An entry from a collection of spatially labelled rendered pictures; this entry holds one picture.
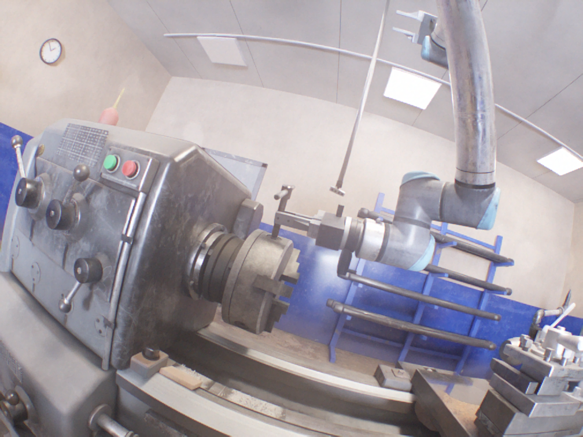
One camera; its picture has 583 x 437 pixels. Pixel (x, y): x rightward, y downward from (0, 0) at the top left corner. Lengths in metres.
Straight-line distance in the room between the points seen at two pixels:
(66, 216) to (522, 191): 5.16
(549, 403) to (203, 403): 0.66
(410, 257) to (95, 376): 0.69
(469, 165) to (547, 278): 4.93
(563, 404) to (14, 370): 1.10
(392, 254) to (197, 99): 4.57
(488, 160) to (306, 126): 3.68
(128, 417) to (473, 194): 0.89
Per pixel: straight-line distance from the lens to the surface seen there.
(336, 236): 0.54
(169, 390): 0.61
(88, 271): 0.51
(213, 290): 0.64
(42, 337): 0.72
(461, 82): 0.53
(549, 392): 0.65
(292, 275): 0.69
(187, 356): 0.99
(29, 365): 0.69
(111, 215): 0.55
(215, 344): 0.88
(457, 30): 0.54
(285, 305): 0.69
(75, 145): 0.72
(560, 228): 5.69
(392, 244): 0.58
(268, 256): 0.58
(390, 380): 0.97
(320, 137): 4.01
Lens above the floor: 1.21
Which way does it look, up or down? 5 degrees up
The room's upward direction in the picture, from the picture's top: 18 degrees clockwise
